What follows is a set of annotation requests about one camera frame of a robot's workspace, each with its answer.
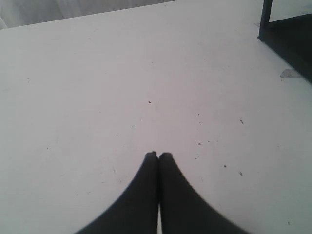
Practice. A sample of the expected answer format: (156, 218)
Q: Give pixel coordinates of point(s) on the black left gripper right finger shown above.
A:
(182, 210)

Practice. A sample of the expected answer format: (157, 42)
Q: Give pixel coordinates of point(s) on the clear tape piece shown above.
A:
(290, 73)

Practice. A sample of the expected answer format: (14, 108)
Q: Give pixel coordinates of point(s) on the black metal shelf rack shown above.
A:
(290, 38)

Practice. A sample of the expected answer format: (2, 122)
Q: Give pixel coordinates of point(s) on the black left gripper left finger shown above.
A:
(136, 209)

